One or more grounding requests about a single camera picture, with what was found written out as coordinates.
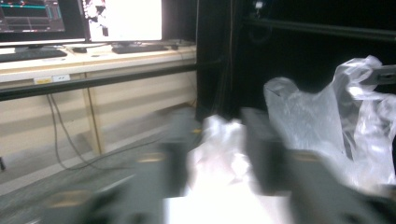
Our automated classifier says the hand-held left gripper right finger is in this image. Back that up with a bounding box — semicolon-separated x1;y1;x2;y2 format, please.
240;107;396;224

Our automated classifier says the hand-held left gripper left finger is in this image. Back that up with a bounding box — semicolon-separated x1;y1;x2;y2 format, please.
43;107;202;224

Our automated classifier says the clear smiley plastic bag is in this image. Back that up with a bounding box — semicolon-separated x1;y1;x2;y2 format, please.
185;55;396;200

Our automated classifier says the black curtain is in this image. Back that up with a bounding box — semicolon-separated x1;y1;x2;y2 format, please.
195;0;396;122

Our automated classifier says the beige wooden desk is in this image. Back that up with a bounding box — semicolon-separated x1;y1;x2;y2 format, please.
0;39;198;157

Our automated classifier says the black keyboard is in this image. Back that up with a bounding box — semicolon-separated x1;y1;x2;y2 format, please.
111;43;170;55
0;48;68;63

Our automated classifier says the bright white screen monitor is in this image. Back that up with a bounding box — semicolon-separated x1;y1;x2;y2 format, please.
81;0;163;44

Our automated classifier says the dark screen monitor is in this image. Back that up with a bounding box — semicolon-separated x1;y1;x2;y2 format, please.
0;0;87;48

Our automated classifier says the black hanging cable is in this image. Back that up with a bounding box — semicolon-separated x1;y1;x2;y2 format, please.
46;92;163;172

